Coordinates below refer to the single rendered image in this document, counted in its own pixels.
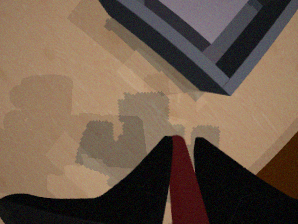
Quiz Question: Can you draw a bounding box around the dark red peg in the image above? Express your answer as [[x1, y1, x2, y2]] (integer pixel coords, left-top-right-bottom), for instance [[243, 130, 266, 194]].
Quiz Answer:
[[169, 136, 210, 224]]

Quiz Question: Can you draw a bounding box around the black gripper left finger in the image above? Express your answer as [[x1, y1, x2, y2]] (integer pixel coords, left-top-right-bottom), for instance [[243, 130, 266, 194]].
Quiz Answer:
[[0, 136, 174, 224]]

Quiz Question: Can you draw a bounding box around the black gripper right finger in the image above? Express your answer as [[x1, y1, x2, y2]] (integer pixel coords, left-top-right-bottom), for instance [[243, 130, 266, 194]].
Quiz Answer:
[[193, 136, 298, 224]]

